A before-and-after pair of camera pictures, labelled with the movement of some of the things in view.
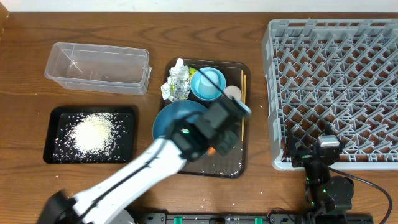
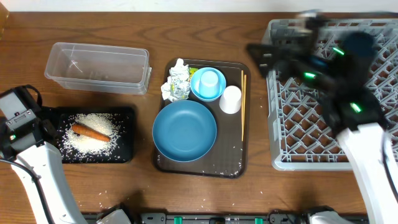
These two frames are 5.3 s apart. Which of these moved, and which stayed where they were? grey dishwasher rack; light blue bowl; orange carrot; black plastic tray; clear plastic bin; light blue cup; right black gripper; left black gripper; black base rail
Moved: orange carrot; right black gripper; left black gripper
Stayed: clear plastic bin; black plastic tray; black base rail; light blue cup; light blue bowl; grey dishwasher rack
